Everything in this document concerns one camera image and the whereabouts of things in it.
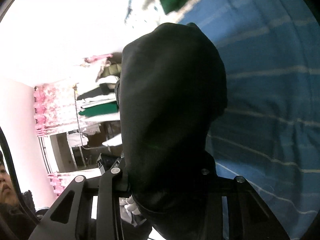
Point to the blue striped plaid bed sheet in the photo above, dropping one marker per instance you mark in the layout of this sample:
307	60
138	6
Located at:
266	143

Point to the clothes rack with garments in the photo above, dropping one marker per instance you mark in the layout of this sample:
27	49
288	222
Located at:
95	92

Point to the person in dark fleece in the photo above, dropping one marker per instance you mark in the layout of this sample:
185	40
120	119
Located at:
15	223

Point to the black leather jacket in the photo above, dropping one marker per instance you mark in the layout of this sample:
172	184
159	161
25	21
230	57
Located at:
172	87

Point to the pink floral curtain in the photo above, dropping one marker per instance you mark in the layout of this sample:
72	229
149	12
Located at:
54	107

